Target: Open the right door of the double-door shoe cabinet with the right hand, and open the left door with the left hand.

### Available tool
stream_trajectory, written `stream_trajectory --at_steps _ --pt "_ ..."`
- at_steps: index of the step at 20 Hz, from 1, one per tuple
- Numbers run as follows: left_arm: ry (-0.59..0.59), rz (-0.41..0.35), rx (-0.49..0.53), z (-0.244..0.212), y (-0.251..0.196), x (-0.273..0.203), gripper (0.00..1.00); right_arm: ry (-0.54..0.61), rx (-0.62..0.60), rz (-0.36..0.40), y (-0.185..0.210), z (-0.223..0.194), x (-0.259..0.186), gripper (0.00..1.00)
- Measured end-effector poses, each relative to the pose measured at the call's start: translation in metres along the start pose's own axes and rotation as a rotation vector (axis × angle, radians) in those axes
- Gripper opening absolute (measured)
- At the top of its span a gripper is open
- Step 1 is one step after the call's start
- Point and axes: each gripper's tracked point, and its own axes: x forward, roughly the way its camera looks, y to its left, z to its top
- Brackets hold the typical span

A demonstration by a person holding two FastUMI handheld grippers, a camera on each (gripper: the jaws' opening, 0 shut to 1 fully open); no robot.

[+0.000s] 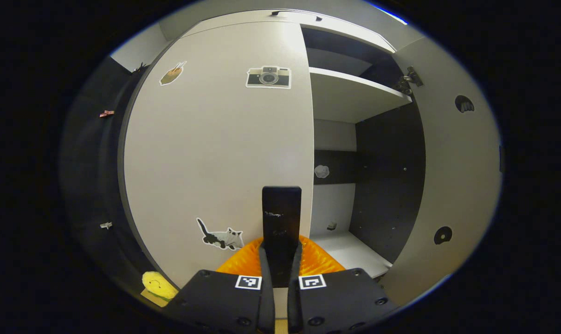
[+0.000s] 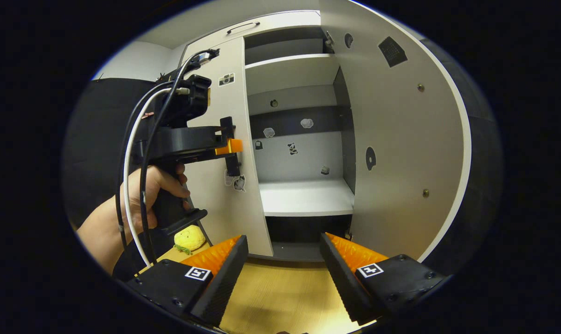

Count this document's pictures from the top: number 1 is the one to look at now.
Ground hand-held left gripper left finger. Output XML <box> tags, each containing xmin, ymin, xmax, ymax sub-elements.
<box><xmin>169</xmin><ymin>237</ymin><xmax>275</xmax><ymax>334</ymax></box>

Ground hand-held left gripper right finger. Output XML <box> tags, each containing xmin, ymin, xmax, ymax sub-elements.
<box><xmin>287</xmin><ymin>234</ymin><xmax>399</xmax><ymax>334</ymax></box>

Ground grey double-door shoe cabinet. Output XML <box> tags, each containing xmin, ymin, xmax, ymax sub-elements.
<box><xmin>117</xmin><ymin>8</ymin><xmax>427</xmax><ymax>279</ymax></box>

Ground yellow plush toy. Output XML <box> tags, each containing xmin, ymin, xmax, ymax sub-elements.
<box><xmin>142</xmin><ymin>271</ymin><xmax>179</xmax><ymax>301</ymax></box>

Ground grey cabinet door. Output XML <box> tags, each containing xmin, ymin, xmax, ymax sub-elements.
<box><xmin>380</xmin><ymin>37</ymin><xmax>503</xmax><ymax>307</ymax></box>
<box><xmin>123</xmin><ymin>21</ymin><xmax>315</xmax><ymax>321</ymax></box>

